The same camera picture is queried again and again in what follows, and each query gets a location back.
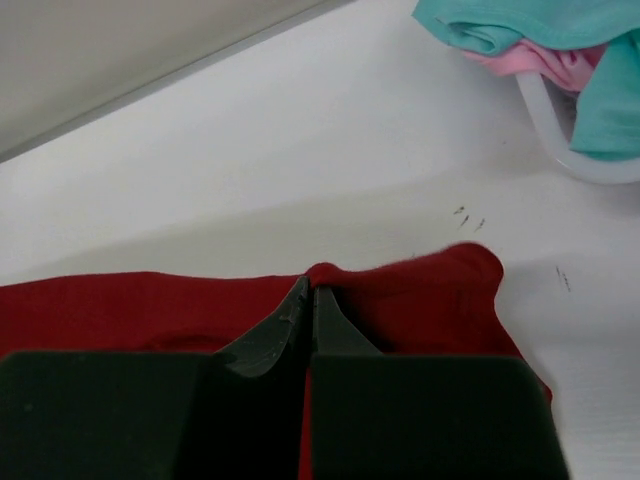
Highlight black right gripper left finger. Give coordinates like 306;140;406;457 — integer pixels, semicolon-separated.
1;277;311;479

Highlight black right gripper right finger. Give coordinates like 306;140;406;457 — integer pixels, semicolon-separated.
310;287;570;480

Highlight red t shirt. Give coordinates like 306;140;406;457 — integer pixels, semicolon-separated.
1;243;530;479

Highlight white plastic laundry basket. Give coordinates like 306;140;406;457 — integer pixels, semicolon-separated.
515;72;639;185

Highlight teal t shirt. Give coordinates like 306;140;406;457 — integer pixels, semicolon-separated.
413;0;639;161

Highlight pink t shirt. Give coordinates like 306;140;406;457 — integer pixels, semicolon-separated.
462;39;608;93

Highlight aluminium table edge rail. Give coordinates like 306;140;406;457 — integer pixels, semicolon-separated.
1;1;340;161

